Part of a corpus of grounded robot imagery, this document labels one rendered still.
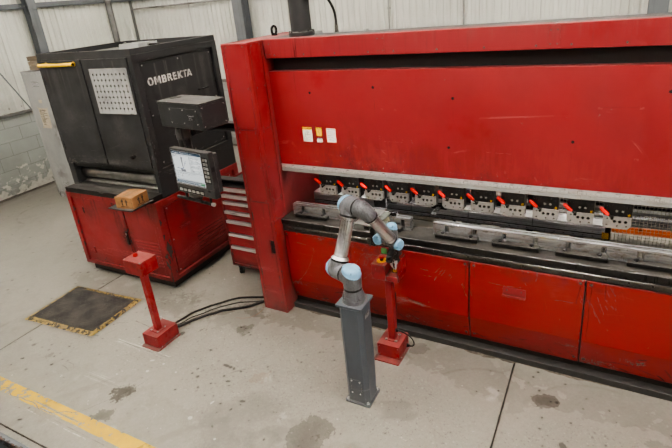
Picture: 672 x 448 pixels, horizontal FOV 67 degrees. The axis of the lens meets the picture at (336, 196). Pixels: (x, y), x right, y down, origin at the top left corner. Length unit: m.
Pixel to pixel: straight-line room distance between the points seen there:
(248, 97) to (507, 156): 1.90
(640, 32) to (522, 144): 0.85
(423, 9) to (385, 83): 4.39
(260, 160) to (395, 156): 1.07
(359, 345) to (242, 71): 2.10
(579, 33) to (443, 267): 1.73
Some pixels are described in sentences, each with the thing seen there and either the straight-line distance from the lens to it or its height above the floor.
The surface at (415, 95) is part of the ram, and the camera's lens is 3.45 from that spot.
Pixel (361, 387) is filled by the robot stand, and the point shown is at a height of 0.16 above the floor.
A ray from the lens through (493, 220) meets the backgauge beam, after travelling 3.87.
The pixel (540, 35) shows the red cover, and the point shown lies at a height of 2.24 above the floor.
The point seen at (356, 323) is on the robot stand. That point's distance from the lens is 3.22.
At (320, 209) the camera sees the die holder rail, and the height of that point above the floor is 0.95.
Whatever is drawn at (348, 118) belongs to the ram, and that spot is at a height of 1.72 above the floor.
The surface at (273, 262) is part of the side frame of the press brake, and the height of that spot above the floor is 0.50.
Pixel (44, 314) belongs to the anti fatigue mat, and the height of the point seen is 0.01.
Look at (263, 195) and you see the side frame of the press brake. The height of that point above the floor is 1.12.
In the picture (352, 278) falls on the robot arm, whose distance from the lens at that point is 3.09.
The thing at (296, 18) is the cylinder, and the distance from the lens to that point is 3.87.
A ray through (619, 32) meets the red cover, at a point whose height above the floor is 2.23.
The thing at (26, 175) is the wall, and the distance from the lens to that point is 9.76.
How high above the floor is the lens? 2.56
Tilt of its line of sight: 22 degrees down
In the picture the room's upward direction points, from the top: 6 degrees counter-clockwise
